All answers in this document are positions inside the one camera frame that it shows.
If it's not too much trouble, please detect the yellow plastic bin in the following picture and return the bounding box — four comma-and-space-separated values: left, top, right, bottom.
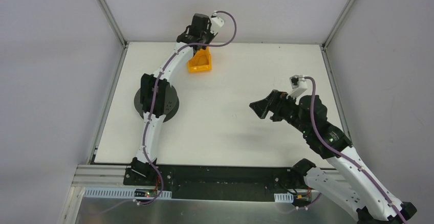
187, 54, 212, 73

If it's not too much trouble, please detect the black cable spool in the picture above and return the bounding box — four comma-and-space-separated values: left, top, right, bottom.
133, 85, 180, 123

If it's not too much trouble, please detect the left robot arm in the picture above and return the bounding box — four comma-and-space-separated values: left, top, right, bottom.
123, 12, 225, 186

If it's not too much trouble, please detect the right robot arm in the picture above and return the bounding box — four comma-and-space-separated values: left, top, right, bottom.
249, 89, 417, 223

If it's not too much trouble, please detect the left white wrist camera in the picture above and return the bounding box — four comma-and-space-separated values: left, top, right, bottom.
209, 11, 225, 35

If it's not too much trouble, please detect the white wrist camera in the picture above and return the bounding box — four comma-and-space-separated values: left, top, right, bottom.
209, 11, 225, 35
289, 75, 308, 99

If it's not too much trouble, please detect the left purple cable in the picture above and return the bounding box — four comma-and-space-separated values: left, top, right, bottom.
135, 10, 237, 206

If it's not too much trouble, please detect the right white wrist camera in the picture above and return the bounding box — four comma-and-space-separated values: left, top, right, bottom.
289, 75, 308, 99

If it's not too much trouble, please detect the right white cable duct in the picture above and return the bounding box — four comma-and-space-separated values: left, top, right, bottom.
274, 192, 294, 203

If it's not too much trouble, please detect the white cable duct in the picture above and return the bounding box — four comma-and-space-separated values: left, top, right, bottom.
83, 187, 172, 200
274, 192, 294, 203

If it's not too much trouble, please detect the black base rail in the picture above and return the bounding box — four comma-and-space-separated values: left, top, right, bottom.
123, 161, 308, 202

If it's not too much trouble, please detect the aluminium frame profile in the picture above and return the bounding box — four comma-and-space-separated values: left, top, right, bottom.
72, 165, 126, 187

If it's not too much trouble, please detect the left white cable duct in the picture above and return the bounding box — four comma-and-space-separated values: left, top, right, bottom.
83, 187, 172, 200

